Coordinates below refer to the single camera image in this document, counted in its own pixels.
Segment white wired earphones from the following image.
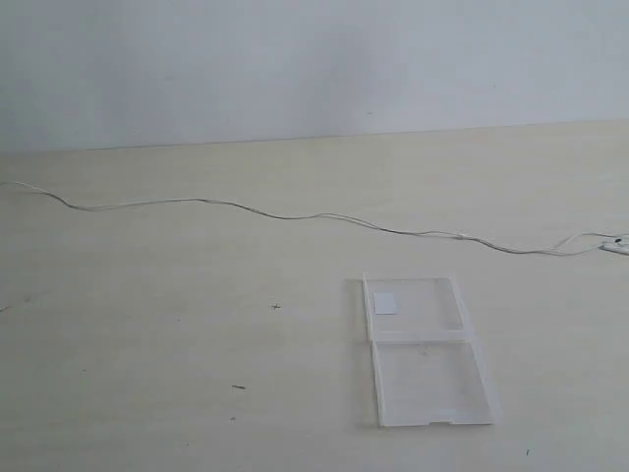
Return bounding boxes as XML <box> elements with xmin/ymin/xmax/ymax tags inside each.
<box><xmin>0</xmin><ymin>181</ymin><xmax>629</xmax><ymax>257</ymax></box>

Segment white sticker in case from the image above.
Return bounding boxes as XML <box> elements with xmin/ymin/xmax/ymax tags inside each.
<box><xmin>372</xmin><ymin>292</ymin><xmax>398</xmax><ymax>316</ymax></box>

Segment clear plastic hinged case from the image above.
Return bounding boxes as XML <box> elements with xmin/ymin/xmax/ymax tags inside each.
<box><xmin>343</xmin><ymin>274</ymin><xmax>502</xmax><ymax>430</ymax></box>

